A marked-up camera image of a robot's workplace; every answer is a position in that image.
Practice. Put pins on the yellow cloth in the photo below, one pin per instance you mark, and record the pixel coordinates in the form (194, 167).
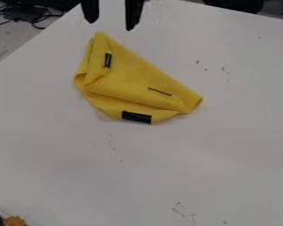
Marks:
(134, 85)

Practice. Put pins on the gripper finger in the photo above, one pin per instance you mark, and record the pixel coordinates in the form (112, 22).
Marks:
(132, 14)
(91, 11)

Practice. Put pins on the orange toy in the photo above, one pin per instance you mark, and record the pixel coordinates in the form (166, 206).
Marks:
(14, 221)

